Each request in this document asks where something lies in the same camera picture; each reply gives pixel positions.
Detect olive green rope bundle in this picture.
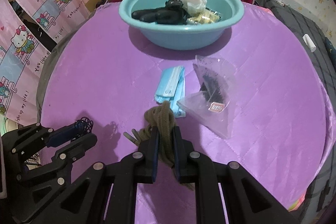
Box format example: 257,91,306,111
123,101,195,192

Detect blue face masks stack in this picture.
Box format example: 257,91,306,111
154,66,186,118

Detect black and green glove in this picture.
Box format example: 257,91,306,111
131,7,187,25

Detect beige snack packet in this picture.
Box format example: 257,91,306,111
186,8,222,25

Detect black printed packet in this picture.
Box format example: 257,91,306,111
165,0,183,11

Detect white red plastic bag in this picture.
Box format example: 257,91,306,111
181,0,207,16

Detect clear zip bag dark contents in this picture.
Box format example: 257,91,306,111
177,55,236,139

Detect purple quilted table cover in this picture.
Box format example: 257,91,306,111
40,0,336,224

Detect pink cartoon cat curtain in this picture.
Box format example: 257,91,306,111
1,0,89,125

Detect grey plaid mattress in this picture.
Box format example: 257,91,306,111
256,0,336,214

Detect light blue plastic basin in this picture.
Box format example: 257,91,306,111
119,0,244,51

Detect white cylindrical bottle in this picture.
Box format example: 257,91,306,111
302,34,317,53

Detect navy patterned pillow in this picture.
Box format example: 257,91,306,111
325,38,336,63

